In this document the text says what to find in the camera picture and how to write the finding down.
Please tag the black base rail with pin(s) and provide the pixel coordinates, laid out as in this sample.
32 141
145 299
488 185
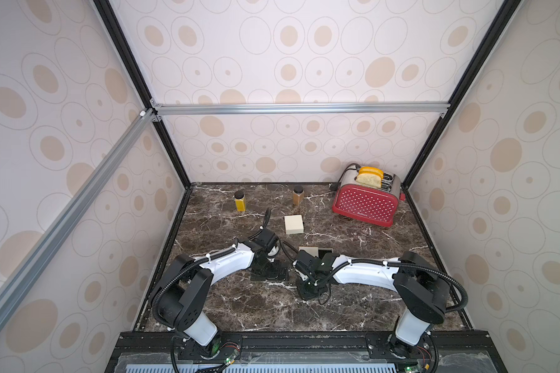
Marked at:
441 351

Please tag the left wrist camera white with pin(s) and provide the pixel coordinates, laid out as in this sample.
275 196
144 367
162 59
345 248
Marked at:
273 253

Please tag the cream square box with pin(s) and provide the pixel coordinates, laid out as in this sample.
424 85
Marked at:
316 251

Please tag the cream drawer jewelry box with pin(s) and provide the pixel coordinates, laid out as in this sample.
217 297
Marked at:
294 224

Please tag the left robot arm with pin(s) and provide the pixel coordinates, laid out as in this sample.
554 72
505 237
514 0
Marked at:
178 298

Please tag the yellow toast slice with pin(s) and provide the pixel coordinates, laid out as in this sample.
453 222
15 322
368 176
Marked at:
372 171

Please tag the yellow spice jar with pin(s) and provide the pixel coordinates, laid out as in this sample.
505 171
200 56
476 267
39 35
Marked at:
240 201

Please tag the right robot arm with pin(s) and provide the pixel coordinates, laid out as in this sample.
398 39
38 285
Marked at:
428 294

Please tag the aluminium rail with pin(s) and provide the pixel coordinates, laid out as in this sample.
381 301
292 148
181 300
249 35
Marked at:
315 108
24 277

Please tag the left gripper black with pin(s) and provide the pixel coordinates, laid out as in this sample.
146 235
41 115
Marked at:
275 274

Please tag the red polka dot toaster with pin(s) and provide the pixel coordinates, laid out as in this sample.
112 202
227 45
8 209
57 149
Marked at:
367 204

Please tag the back aluminium rail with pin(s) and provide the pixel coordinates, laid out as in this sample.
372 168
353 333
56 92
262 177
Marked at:
315 108

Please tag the left aluminium rail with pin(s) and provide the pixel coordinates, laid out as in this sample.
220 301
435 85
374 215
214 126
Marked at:
24 277

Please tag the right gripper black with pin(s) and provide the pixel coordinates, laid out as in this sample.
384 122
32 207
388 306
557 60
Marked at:
309 284

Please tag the pale toast slice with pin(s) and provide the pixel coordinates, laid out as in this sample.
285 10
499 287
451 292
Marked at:
370 180

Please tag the brown spice jar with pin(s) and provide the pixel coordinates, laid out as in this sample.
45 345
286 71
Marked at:
297 195

